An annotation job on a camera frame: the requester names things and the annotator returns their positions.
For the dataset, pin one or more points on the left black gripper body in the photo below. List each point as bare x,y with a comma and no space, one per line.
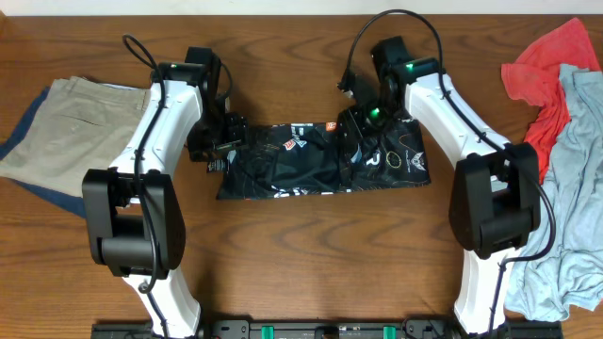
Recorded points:
220,133

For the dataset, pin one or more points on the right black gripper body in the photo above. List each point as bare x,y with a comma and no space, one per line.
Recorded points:
366,119

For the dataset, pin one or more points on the black orange-patterned jersey shirt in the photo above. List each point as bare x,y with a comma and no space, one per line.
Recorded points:
299,159

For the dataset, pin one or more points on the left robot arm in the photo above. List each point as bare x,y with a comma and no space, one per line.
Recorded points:
135,224

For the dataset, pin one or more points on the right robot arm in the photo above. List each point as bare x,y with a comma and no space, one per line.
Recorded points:
495,202

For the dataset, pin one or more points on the folded khaki shorts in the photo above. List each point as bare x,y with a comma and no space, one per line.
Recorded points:
80,126

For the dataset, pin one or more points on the red t-shirt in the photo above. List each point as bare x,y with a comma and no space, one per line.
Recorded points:
534,78

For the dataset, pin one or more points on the folded navy blue garment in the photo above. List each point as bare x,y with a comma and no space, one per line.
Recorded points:
74,205

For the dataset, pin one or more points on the light blue t-shirt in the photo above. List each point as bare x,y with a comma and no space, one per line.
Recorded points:
571,274

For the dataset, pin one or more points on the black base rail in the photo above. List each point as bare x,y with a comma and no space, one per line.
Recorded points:
408,329

